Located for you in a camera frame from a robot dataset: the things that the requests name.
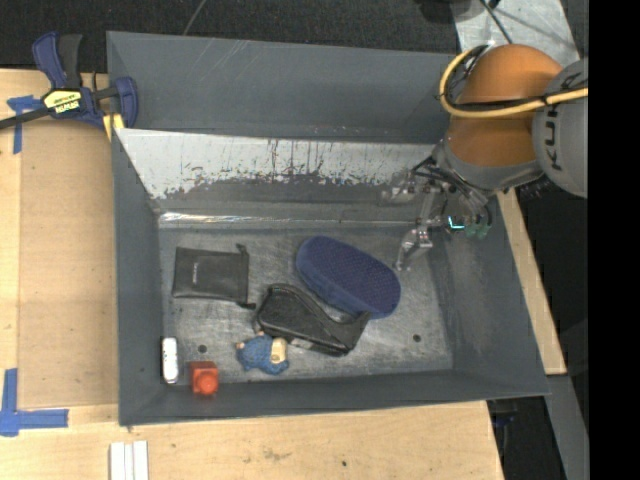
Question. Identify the red cube block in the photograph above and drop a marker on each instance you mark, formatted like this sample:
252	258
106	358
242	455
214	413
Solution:
204	377

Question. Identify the grey metal bin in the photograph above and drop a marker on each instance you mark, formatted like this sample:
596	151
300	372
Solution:
310	93

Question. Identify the brown cardboard board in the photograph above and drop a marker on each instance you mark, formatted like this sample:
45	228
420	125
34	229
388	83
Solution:
67	268

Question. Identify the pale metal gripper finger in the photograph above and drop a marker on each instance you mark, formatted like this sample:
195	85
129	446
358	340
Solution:
416	249
400	190

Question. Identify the black shoe-shaped case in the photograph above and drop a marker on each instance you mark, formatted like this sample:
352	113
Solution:
305	320

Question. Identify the blue toy figure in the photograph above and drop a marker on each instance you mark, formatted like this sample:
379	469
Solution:
257	354

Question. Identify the small white oblong object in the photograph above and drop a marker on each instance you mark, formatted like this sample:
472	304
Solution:
170	360

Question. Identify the dark blue oval case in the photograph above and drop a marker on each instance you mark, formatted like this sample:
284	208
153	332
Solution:
350	275

